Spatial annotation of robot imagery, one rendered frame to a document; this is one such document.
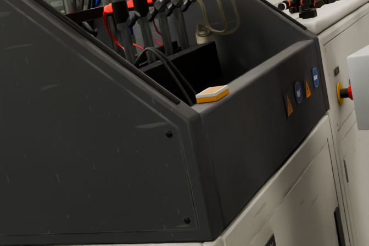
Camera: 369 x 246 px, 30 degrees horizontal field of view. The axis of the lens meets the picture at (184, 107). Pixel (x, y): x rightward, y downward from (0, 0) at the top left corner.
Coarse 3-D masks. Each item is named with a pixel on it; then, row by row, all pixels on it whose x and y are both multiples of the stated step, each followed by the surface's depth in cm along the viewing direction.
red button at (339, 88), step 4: (340, 84) 158; (340, 88) 157; (344, 88) 156; (348, 88) 155; (340, 92) 156; (344, 92) 156; (348, 92) 155; (340, 96) 156; (344, 96) 156; (348, 96) 156; (352, 96) 154; (340, 100) 156; (340, 104) 156
